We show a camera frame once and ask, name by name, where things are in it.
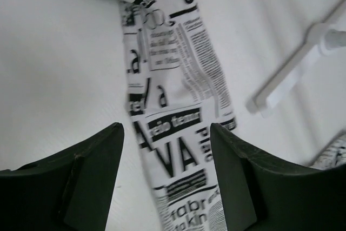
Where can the white metal clothes rack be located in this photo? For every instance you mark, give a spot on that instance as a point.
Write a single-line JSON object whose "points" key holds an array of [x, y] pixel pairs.
{"points": [[306, 92]]}

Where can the newspaper print trousers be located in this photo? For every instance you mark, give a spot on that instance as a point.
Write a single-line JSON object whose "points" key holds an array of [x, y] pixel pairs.
{"points": [[176, 90]]}

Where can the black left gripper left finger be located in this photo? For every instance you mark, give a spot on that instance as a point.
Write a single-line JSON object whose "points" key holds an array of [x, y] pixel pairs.
{"points": [[69, 190]]}

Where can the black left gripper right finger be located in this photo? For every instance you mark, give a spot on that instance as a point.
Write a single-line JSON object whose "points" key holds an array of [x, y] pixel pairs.
{"points": [[261, 191]]}

